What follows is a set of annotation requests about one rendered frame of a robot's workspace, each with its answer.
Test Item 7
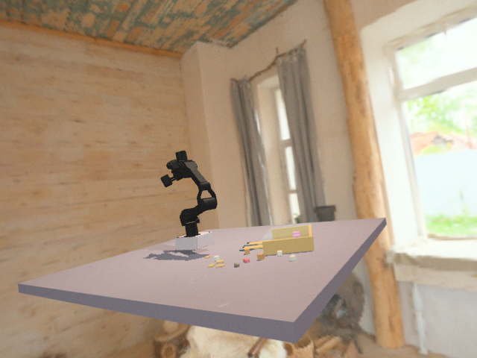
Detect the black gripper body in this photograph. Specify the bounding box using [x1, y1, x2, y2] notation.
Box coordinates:
[160, 169, 184, 187]

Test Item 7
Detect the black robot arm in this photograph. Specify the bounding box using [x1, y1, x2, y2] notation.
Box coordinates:
[166, 151, 218, 237]

